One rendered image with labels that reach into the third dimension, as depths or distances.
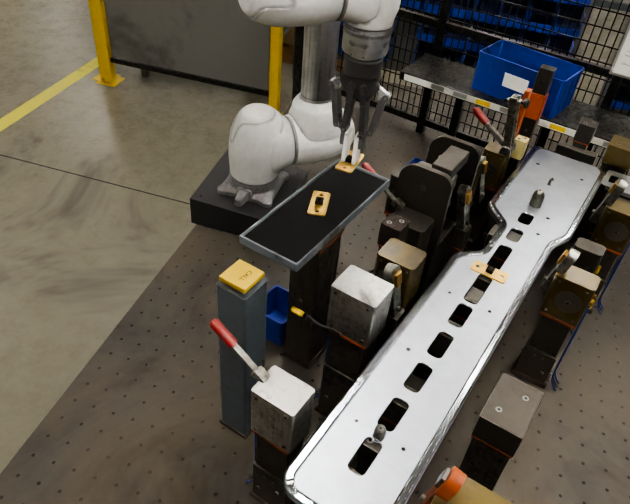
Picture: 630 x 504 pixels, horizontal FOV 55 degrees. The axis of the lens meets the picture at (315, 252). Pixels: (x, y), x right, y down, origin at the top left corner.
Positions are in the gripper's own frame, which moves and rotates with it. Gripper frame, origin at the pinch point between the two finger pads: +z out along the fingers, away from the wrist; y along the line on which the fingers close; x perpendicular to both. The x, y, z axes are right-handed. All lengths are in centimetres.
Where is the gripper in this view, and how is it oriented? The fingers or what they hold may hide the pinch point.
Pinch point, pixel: (351, 146)
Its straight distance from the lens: 129.8
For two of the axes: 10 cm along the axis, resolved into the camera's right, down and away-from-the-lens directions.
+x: 4.1, -5.7, 7.1
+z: -0.8, 7.6, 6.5
